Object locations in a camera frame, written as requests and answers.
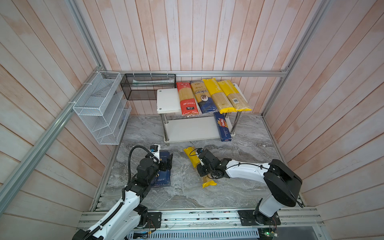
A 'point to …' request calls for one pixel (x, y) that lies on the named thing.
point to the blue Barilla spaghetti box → (224, 132)
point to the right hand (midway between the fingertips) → (198, 167)
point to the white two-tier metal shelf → (181, 128)
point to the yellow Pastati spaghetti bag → (194, 159)
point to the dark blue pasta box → (162, 178)
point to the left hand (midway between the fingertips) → (165, 155)
